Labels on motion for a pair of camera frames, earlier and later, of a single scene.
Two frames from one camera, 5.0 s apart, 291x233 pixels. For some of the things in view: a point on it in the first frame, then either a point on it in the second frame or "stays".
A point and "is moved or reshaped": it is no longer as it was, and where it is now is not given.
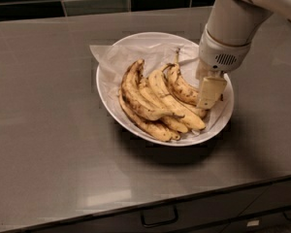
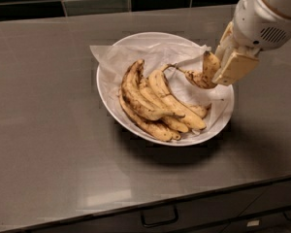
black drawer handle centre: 159,216 stays
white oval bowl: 147,86 stays
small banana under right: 202,113 stays
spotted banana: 179,84 is moved or reshaped
